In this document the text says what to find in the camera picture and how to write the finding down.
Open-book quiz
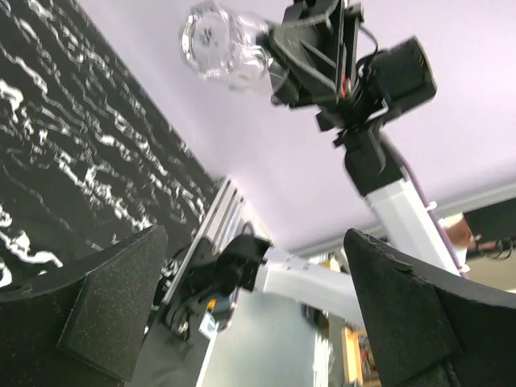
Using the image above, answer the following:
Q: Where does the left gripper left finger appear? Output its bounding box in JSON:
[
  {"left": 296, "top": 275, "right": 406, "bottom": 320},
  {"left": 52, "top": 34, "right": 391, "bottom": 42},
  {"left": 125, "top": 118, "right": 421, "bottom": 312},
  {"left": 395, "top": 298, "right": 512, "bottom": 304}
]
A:
[{"left": 1, "top": 226, "right": 168, "bottom": 387}]

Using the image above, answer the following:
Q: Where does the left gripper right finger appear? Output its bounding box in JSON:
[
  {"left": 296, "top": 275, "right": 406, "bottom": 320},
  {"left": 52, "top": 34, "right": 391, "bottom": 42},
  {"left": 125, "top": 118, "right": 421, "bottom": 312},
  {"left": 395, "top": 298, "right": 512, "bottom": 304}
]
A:
[{"left": 343, "top": 229, "right": 515, "bottom": 386}]

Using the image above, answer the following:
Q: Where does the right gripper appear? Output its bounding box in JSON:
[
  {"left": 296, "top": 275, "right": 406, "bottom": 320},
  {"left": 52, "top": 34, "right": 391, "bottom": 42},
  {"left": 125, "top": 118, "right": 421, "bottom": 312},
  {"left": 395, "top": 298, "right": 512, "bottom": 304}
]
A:
[{"left": 265, "top": 1, "right": 382, "bottom": 129}]

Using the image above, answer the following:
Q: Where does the clear glass cup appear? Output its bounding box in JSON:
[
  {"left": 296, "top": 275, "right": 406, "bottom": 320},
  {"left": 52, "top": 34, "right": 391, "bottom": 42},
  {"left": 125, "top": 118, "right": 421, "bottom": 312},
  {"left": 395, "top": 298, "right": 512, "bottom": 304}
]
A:
[{"left": 179, "top": 1, "right": 273, "bottom": 95}]

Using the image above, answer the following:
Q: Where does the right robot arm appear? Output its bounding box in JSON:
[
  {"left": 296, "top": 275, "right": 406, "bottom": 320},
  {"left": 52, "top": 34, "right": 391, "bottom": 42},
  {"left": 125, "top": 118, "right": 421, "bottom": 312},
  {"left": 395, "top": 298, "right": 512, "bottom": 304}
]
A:
[{"left": 255, "top": 1, "right": 464, "bottom": 323}]

